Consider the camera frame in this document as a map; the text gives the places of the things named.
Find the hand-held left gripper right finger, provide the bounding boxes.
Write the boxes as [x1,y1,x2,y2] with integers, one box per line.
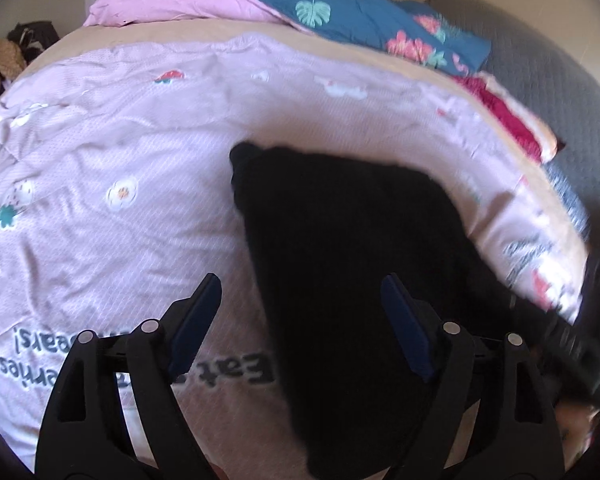
[380,272,566,480]

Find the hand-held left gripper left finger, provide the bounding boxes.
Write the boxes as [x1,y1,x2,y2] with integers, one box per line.
[37,272,223,480]

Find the black t-shirt with orange print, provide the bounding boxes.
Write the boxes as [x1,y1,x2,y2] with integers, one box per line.
[229,141,531,480]

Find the tan clothes pile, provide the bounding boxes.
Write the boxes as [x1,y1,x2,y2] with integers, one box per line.
[0,40,28,103]

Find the blue white patterned pillow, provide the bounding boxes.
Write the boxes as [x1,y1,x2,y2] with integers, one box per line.
[542,160,593,246]

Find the pale pink printed quilt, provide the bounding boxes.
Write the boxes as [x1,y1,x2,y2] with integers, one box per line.
[0,32,588,476]

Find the red patterned cloth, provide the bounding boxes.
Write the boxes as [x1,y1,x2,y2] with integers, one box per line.
[450,71,566,163]

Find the grey padded headboard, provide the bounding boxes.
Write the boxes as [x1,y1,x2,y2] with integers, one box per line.
[425,0,600,271]

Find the bed with beige sheet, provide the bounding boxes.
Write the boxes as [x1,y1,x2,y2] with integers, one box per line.
[0,15,588,241]

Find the pink and blue floral duvet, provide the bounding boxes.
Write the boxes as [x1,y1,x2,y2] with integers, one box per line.
[84,0,493,77]

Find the dark bag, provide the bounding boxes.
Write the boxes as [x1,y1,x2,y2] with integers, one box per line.
[6,21,61,68]

